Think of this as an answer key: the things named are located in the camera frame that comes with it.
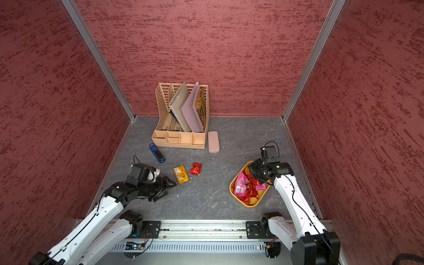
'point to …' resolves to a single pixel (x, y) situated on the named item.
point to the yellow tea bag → (181, 174)
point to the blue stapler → (158, 155)
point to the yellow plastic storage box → (253, 202)
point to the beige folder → (177, 104)
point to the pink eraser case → (213, 141)
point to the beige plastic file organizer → (169, 133)
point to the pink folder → (189, 112)
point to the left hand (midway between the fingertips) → (172, 192)
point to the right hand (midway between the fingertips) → (247, 172)
